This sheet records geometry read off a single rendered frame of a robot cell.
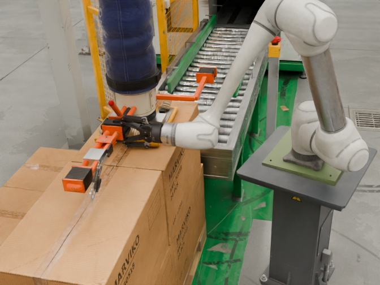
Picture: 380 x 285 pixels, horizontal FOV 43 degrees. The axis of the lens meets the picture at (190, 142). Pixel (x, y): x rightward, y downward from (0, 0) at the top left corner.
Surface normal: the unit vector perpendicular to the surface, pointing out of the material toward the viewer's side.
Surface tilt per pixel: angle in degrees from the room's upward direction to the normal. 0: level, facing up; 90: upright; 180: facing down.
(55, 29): 90
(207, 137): 65
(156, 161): 0
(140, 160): 0
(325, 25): 85
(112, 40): 69
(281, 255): 90
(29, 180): 0
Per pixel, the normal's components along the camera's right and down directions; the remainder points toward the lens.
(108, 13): -0.46, 0.29
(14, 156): -0.05, -0.85
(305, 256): -0.54, 0.46
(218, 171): -0.25, 0.51
